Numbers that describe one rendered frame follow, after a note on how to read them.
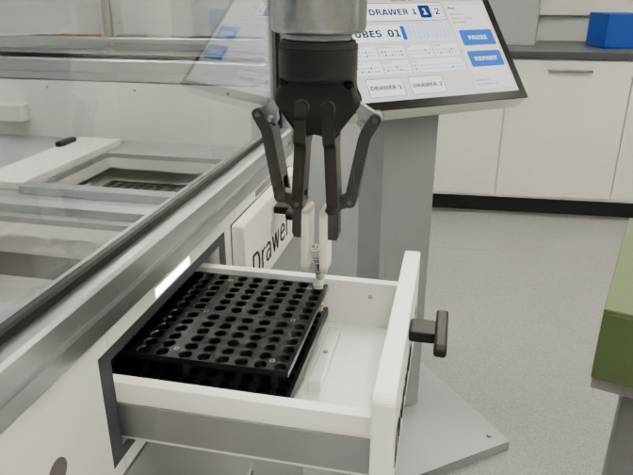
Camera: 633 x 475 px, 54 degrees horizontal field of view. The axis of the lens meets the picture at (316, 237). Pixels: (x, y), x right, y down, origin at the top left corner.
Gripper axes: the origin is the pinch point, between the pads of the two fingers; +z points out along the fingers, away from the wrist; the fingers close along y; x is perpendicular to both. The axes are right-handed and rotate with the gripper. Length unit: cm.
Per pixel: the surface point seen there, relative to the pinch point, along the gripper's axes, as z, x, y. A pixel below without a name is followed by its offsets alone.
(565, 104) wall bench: 32, -290, -70
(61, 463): 8.7, 27.7, 13.4
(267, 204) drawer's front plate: 4.3, -20.5, 11.8
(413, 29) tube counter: -15, -95, -2
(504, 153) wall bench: 60, -289, -42
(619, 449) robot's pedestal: 35, -18, -40
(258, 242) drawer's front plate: 8.3, -16.0, 11.7
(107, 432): 10.9, 21.4, 13.4
